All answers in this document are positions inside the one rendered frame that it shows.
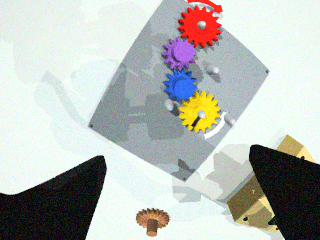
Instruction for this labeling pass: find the blue gear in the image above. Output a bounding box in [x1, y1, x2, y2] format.
[163, 68, 197, 103]

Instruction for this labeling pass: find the purple gear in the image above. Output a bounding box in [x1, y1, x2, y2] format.
[161, 36, 197, 71]

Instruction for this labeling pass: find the red gear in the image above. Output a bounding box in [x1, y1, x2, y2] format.
[177, 5, 221, 48]

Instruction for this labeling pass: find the grey board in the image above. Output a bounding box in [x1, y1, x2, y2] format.
[87, 0, 269, 183]

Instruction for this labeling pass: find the white curved arrow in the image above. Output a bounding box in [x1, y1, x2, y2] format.
[204, 112, 228, 139]

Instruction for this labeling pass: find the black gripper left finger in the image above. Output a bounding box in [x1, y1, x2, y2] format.
[0, 155, 107, 240]

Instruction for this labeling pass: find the brown gear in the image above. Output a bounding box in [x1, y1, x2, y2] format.
[136, 208, 169, 237]

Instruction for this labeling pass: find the yellow gear with black stripe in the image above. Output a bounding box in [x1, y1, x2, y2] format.
[179, 91, 220, 132]

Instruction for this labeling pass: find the red curved arrow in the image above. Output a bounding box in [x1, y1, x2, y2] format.
[188, 0, 223, 13]

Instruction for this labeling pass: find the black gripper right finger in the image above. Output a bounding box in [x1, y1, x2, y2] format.
[248, 144, 320, 240]

